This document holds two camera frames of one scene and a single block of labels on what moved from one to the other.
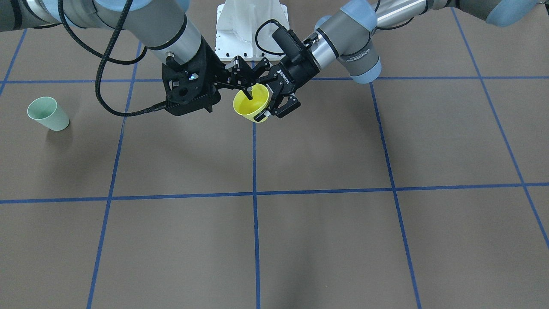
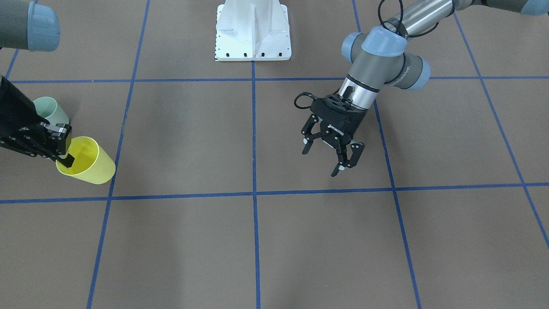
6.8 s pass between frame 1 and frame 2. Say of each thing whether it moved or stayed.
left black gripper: moved
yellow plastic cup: moved
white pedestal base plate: stayed
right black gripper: moved
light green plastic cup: stayed
